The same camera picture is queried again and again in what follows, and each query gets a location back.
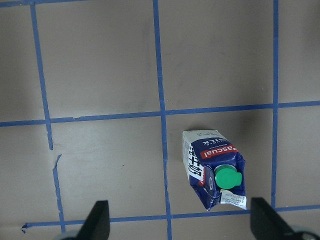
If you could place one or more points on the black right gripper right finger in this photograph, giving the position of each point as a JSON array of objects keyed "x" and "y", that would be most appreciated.
[{"x": 266, "y": 223}]

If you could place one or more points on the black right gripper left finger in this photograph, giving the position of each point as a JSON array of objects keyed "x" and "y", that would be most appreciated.
[{"x": 97, "y": 223}]

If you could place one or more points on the blue white milk carton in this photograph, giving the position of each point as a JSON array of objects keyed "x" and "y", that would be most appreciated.
[{"x": 214, "y": 168}]

